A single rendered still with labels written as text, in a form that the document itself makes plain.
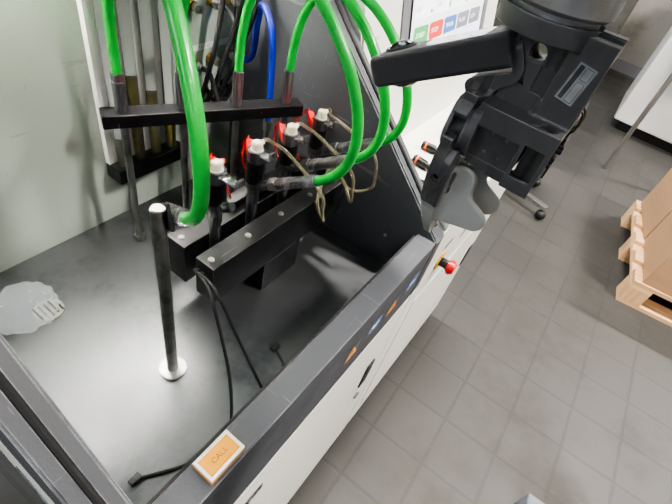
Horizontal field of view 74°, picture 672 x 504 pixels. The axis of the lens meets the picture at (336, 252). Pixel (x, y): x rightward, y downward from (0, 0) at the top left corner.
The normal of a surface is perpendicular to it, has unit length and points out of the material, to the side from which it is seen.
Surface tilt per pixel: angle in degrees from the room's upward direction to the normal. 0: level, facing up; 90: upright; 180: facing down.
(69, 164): 90
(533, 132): 90
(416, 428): 0
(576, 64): 90
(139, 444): 0
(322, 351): 0
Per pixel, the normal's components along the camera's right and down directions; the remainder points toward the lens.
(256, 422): 0.20, -0.69
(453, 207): -0.59, 0.52
